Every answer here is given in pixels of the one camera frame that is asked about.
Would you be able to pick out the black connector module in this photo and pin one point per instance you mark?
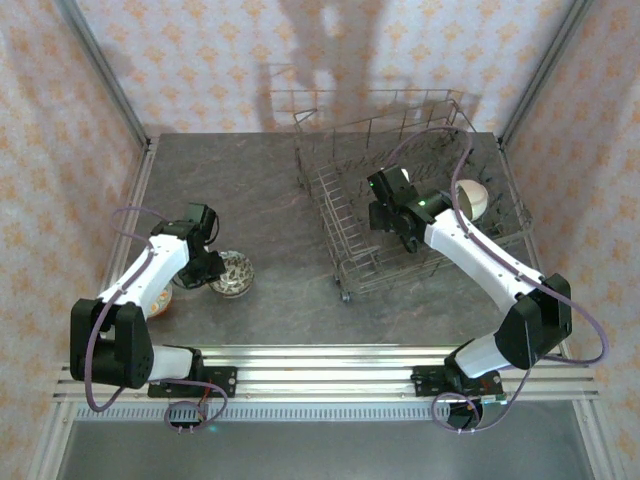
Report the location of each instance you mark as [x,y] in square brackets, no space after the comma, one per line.
[185,426]

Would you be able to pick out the plain cream white bowl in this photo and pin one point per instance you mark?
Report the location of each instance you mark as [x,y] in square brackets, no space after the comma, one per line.
[475,197]

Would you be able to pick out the aluminium mounting rail beam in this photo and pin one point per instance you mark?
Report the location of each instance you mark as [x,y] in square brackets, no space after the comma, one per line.
[320,375]

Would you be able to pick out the pink orange patterned bowl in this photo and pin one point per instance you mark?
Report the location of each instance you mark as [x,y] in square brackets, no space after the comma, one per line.
[162,302]

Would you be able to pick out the green circuit board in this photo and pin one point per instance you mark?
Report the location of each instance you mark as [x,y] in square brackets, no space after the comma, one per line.
[495,398]

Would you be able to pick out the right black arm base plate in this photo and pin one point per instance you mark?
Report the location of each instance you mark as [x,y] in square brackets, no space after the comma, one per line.
[425,382]

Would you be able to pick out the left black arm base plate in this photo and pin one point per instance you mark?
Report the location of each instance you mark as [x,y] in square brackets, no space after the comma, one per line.
[225,380]

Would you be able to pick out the grey metal panel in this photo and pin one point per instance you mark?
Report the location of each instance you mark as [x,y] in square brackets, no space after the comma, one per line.
[320,450]

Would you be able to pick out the aluminium corner post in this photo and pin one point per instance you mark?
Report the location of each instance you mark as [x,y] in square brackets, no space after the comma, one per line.
[102,65]
[547,65]

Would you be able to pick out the aluminium table side rail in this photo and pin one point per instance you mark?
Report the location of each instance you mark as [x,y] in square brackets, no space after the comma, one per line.
[136,190]
[512,172]

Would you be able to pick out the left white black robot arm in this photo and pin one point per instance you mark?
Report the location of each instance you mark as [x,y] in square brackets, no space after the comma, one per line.
[145,270]

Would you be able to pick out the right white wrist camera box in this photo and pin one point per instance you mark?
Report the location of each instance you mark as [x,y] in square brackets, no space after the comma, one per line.
[406,175]

